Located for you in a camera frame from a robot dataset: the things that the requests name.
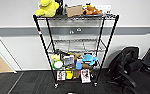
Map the brown cardboard box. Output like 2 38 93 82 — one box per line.
65 4 85 18

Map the long grey wall band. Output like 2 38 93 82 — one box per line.
0 26 150 37

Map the red and white snack box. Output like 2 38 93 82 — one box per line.
56 70 67 82

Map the orange plush toy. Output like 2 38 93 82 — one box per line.
82 3 104 17

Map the flat white box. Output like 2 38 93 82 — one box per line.
96 4 113 15

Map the yellow bottle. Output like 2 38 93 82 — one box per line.
65 70 74 81

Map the brown plush toy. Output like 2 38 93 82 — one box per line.
69 51 82 61

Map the brown jar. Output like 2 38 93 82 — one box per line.
73 69 81 80

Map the small wall socket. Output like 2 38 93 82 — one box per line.
76 27 82 33
68 30 75 35

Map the black framed picture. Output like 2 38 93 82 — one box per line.
56 0 67 16

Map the black office chair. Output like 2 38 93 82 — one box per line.
105 46 150 94

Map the green bowl with white filling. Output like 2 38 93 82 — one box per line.
52 59 65 71

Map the grey printed book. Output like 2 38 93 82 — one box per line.
62 54 76 70

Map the blue plush toy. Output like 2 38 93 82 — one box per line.
81 53 100 67

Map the light blue cup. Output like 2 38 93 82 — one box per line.
75 59 84 71

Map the black wire shelf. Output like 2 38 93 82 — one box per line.
32 13 121 89

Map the yellow plush toy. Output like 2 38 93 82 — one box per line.
34 0 61 18

